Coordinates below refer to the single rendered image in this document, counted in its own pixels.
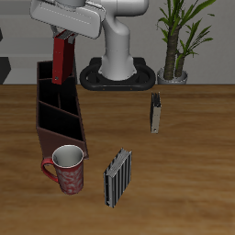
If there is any black and grey book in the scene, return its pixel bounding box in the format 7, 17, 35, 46
150, 92, 162, 134

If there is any red patterned mug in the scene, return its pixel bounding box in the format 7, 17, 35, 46
40, 144, 85, 196

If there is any dark brown desk caddy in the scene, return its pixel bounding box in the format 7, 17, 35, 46
36, 60, 90, 160

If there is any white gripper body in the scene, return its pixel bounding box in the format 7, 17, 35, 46
29, 0, 106, 40

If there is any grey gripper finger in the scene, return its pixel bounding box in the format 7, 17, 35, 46
67, 32, 77, 44
50, 25, 66, 39

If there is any green pot plant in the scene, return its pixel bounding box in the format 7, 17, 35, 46
155, 0, 218, 85

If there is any black striped book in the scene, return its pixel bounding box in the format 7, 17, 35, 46
103, 148, 133, 209

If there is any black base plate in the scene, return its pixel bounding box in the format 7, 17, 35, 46
79, 57, 157, 92

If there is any red book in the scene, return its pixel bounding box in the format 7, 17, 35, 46
51, 29, 76, 85

